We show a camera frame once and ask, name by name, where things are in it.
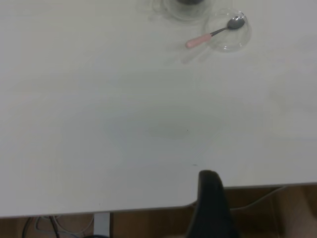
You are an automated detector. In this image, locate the white table leg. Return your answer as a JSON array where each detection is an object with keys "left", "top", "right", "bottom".
[{"left": 94, "top": 212, "right": 111, "bottom": 237}]

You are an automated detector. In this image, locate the white cable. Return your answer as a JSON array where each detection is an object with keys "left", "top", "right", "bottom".
[{"left": 36, "top": 214, "right": 95, "bottom": 235}]

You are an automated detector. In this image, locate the pink handled metal spoon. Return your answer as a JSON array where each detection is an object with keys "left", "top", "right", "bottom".
[{"left": 185, "top": 15, "right": 246, "bottom": 49}]

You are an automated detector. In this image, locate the clear double wall glass cup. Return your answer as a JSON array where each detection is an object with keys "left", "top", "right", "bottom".
[{"left": 150, "top": 0, "right": 233, "bottom": 23}]

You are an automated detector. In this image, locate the clear glass lid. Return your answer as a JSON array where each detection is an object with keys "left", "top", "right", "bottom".
[{"left": 204, "top": 7, "right": 252, "bottom": 53}]

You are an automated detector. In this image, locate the grey cable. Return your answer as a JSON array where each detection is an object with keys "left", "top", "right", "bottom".
[{"left": 230, "top": 185, "right": 289, "bottom": 212}]

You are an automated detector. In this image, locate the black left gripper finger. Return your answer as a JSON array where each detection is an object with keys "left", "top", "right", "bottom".
[{"left": 185, "top": 170, "right": 242, "bottom": 238}]

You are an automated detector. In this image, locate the black cable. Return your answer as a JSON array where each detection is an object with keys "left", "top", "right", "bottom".
[{"left": 21, "top": 216, "right": 61, "bottom": 238}]

